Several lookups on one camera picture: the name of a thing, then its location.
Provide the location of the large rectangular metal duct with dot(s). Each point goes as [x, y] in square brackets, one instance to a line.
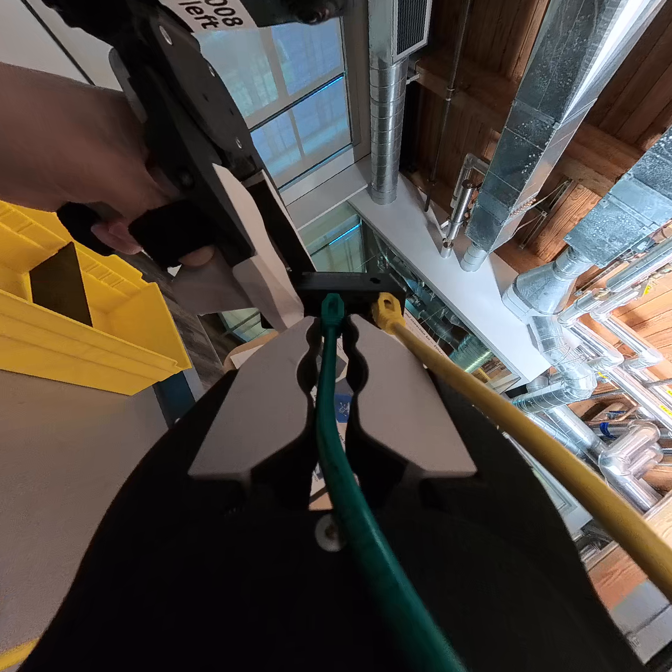
[525, 157]

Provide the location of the round corrugated metal duct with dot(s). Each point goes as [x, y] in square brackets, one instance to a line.
[388, 131]

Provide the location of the short silver pipe fitting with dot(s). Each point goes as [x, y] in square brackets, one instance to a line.
[462, 204]

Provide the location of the yellow plastic bin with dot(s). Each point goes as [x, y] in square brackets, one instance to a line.
[78, 349]

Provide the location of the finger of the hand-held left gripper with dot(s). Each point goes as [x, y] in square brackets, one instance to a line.
[210, 294]
[252, 231]

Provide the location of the glass window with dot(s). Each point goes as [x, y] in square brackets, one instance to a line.
[315, 120]

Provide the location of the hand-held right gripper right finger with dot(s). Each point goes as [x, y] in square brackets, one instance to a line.
[414, 414]

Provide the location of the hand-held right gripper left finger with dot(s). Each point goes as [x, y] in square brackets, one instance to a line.
[252, 414]

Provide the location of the cluster of silver insulated pipes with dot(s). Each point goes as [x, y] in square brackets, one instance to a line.
[577, 336]

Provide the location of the black bin divider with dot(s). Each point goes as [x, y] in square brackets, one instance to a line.
[63, 286]

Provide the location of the metal vent grille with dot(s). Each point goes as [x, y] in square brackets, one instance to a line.
[410, 23]

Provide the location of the foil insulated rectangular duct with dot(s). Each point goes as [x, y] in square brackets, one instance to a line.
[624, 215]

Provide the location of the thin dark ceiling pipe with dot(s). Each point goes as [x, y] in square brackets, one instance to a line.
[446, 105]

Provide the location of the person's left hand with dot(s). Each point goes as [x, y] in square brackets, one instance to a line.
[73, 152]

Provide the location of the black ethernet port block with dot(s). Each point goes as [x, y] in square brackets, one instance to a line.
[346, 287]

